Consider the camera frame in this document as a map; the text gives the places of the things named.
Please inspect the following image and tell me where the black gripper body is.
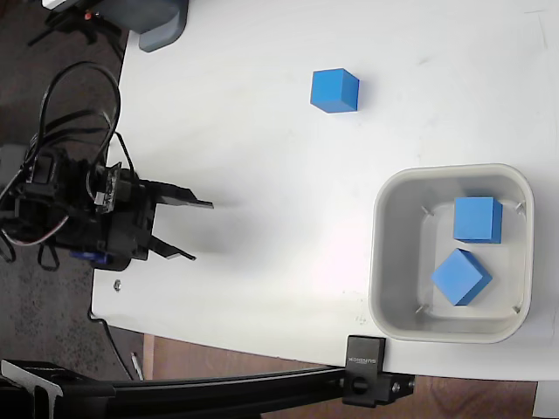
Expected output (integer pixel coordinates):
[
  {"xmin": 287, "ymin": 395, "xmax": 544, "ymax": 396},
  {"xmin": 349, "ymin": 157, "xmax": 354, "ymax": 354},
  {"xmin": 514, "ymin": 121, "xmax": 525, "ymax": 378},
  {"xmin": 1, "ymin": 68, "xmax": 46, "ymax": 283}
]
[{"xmin": 104, "ymin": 168, "xmax": 158, "ymax": 263}]

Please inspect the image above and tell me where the blue cube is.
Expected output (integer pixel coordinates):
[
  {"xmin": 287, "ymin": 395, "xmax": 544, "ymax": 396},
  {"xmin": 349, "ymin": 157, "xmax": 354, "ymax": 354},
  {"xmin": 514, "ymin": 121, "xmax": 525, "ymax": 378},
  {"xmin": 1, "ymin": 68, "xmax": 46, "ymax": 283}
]
[
  {"xmin": 309, "ymin": 67, "xmax": 362, "ymax": 115},
  {"xmin": 430, "ymin": 247, "xmax": 494, "ymax": 307},
  {"xmin": 452, "ymin": 196, "xmax": 504, "ymax": 245}
]

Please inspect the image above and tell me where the black six-joint robot arm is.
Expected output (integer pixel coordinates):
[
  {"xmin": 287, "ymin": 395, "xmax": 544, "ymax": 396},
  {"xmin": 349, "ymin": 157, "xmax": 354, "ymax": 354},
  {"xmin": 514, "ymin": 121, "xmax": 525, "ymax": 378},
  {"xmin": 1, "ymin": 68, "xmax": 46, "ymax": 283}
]
[{"xmin": 0, "ymin": 139, "xmax": 113, "ymax": 268}]

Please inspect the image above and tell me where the white plastic bin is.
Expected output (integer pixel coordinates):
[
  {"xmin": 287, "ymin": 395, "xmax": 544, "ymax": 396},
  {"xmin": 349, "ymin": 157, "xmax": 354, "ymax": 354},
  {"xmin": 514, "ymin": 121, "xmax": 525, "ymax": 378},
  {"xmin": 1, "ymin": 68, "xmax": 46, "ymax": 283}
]
[{"xmin": 368, "ymin": 162, "xmax": 536, "ymax": 345}]

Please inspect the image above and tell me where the blue base clamp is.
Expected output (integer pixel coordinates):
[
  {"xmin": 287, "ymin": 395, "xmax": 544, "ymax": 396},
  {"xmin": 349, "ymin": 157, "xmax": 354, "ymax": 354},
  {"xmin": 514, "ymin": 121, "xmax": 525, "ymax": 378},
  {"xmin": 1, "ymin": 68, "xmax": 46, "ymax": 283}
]
[{"xmin": 70, "ymin": 250, "xmax": 111, "ymax": 266}]

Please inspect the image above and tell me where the black tripod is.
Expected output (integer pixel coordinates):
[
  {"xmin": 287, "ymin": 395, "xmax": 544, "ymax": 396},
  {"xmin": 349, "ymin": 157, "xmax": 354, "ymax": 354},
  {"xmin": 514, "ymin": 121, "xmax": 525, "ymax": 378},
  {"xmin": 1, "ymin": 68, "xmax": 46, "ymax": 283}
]
[{"xmin": 27, "ymin": 7, "xmax": 128, "ymax": 58}]

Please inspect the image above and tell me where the black table clamp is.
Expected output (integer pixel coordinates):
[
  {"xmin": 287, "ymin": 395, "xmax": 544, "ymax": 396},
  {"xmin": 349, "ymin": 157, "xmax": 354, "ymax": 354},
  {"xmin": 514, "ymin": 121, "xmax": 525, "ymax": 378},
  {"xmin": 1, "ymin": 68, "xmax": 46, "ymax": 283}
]
[{"xmin": 341, "ymin": 334, "xmax": 416, "ymax": 409}]

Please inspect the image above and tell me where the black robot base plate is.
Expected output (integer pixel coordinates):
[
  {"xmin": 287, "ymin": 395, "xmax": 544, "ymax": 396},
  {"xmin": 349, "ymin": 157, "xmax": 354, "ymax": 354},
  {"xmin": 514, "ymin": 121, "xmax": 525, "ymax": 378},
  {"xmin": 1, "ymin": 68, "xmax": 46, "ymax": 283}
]
[{"xmin": 92, "ymin": 253, "xmax": 133, "ymax": 271}]

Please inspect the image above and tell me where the gripper camera circuit board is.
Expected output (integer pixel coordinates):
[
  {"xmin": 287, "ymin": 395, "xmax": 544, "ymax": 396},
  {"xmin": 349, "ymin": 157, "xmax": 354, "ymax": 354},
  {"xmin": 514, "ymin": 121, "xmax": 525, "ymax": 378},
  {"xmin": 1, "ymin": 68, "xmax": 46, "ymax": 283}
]
[{"xmin": 93, "ymin": 161, "xmax": 123, "ymax": 216}]

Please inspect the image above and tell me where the white servo cable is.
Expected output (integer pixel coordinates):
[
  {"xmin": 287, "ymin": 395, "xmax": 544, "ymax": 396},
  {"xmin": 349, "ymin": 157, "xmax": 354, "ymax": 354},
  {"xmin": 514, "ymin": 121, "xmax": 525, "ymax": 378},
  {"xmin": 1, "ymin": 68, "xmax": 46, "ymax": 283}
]
[{"xmin": 6, "ymin": 215, "xmax": 72, "ymax": 246}]

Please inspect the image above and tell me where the black floor cable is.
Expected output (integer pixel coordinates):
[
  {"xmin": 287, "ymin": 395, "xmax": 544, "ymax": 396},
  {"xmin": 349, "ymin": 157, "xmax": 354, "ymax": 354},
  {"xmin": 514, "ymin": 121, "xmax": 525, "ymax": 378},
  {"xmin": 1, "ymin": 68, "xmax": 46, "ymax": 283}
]
[{"xmin": 88, "ymin": 310, "xmax": 133, "ymax": 381}]

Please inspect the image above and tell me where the black looped cable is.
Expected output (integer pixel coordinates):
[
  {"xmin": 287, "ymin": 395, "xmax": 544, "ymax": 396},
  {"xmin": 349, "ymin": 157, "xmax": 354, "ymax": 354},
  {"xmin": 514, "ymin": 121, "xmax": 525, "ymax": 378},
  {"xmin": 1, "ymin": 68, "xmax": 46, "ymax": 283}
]
[{"xmin": 38, "ymin": 60, "xmax": 122, "ymax": 175}]

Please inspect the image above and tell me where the black metal bracket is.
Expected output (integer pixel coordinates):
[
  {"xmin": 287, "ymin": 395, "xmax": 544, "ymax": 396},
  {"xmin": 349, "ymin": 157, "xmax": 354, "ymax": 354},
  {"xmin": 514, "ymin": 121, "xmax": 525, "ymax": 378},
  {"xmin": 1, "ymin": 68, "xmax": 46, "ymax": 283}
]
[{"xmin": 0, "ymin": 358, "xmax": 117, "ymax": 419}]

